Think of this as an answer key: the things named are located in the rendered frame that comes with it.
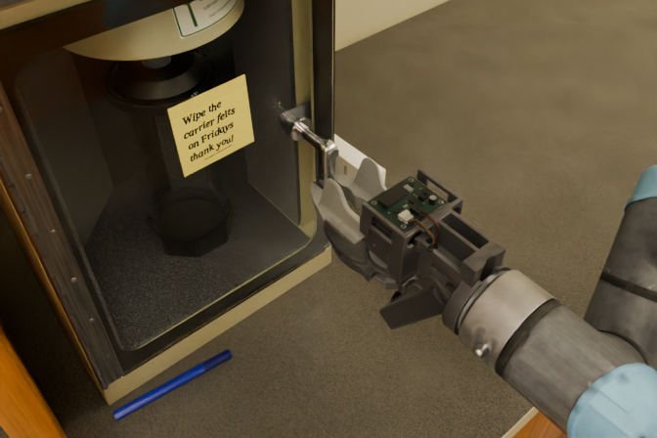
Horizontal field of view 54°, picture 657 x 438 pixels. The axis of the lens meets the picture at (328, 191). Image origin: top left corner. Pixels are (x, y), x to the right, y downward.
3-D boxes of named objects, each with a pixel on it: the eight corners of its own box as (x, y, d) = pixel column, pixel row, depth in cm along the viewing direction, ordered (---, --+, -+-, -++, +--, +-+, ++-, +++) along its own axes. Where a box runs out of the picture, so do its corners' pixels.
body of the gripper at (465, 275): (416, 162, 58) (525, 239, 51) (409, 227, 64) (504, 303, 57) (353, 200, 54) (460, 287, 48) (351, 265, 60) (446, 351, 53)
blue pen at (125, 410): (114, 417, 68) (232, 354, 74) (110, 410, 69) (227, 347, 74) (117, 422, 69) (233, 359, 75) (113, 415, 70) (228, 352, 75)
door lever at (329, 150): (311, 182, 70) (292, 193, 69) (309, 112, 64) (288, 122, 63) (343, 208, 67) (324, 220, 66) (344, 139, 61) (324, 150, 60)
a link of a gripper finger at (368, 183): (351, 128, 64) (413, 179, 59) (350, 172, 68) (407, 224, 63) (326, 140, 63) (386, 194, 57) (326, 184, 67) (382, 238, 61)
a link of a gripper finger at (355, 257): (348, 202, 62) (416, 251, 58) (348, 215, 64) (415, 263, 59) (313, 227, 60) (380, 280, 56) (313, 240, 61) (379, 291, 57)
